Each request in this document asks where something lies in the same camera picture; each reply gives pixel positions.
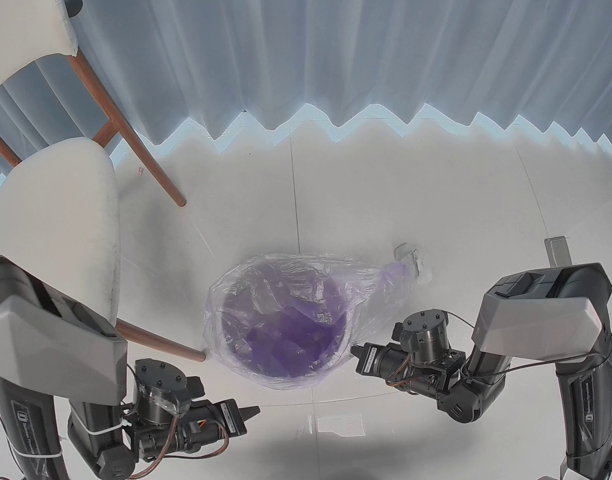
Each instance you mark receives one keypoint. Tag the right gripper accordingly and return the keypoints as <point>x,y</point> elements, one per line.
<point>386,363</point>

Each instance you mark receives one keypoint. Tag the crumpled white wrapper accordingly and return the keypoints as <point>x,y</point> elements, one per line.
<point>422,264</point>

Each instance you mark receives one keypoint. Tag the blue-green curtain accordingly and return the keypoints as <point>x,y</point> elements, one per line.
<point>306,43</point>

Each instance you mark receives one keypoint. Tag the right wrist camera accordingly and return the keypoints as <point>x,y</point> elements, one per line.
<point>401,335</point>

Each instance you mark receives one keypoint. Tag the purple plastic bag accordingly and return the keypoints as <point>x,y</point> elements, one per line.
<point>286,328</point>

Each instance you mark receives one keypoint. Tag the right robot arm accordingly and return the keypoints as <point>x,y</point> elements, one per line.
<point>536,313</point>

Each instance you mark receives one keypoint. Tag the white chair with wooden legs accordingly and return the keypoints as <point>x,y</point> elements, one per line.
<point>56,208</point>

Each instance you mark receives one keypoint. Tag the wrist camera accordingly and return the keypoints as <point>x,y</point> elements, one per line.
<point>195,389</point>
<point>401,335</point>

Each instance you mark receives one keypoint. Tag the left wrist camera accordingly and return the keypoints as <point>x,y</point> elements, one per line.
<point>195,389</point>

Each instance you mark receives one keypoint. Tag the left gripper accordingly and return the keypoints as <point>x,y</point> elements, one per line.
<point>211,423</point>

